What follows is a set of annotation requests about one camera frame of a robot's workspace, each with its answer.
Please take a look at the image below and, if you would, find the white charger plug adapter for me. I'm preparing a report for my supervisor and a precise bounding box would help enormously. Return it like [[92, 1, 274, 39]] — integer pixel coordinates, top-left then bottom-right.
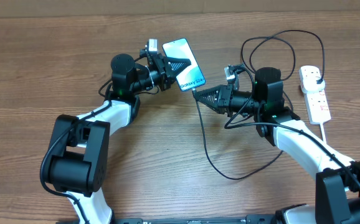
[[301, 77, 326, 94]]

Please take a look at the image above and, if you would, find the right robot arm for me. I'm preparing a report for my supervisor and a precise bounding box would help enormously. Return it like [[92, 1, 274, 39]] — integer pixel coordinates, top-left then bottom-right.
[[192, 66, 360, 223]]

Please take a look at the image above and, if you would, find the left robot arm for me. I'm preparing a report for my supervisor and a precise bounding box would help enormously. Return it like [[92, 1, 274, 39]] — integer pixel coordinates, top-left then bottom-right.
[[39, 47, 198, 223]]

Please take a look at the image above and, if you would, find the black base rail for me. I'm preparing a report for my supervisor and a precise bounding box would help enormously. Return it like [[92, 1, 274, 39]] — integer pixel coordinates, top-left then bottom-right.
[[55, 213, 280, 224]]

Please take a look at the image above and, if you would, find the Samsung Galaxy smartphone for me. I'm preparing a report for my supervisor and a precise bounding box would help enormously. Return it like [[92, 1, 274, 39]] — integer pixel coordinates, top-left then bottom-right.
[[163, 38, 206, 91]]

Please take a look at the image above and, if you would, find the white power strip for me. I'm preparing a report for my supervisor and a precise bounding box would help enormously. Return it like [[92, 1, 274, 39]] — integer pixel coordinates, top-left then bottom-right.
[[298, 65, 332, 126]]

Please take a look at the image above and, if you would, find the black USB charging cable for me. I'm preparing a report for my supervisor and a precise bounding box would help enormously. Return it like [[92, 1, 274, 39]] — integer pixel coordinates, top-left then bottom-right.
[[191, 29, 326, 181]]

